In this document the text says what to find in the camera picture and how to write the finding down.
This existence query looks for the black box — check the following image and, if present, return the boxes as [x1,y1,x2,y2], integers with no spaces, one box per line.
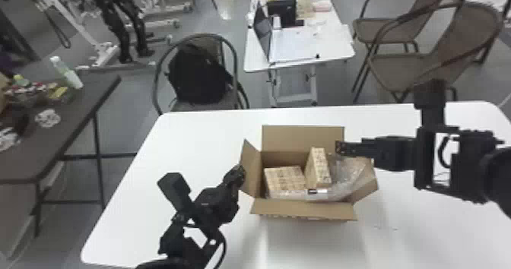
[265,0,305,29]

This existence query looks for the white bottle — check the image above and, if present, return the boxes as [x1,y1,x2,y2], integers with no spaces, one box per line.
[49,55,85,90]

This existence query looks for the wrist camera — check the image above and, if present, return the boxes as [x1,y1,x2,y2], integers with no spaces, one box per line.
[412,78,449,128]
[157,172,198,217]

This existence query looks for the black backpack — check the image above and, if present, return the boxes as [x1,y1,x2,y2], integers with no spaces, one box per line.
[164,43,236,106]

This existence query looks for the white side table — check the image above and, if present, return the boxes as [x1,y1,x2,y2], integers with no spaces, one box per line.
[243,0,357,109]

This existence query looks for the black laptop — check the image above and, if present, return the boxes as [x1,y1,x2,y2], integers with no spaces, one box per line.
[252,3,321,65]

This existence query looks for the clear plastic bag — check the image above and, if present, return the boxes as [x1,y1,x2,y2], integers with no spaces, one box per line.
[307,153,373,202]

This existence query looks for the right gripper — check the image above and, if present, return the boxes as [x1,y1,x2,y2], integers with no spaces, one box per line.
[335,135,418,173]

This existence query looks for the beige snack packet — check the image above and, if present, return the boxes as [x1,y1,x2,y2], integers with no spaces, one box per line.
[303,146,334,191]
[262,165,308,198]

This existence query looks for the cardboard box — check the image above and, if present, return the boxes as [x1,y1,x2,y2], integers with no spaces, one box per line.
[239,125,379,223]

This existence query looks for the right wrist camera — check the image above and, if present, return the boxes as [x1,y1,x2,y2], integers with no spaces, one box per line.
[412,78,449,128]

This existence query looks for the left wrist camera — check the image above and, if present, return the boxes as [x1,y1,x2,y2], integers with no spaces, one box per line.
[157,172,198,217]

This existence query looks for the beige folding chair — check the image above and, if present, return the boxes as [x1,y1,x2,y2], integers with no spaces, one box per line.
[352,0,506,105]
[351,0,452,94]

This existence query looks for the dark side table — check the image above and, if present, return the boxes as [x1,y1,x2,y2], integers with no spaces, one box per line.
[0,71,138,239]

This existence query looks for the black round chair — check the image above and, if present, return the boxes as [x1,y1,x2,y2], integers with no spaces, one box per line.
[151,32,251,116]

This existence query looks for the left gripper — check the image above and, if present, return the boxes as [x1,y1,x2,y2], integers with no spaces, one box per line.
[192,164,247,229]

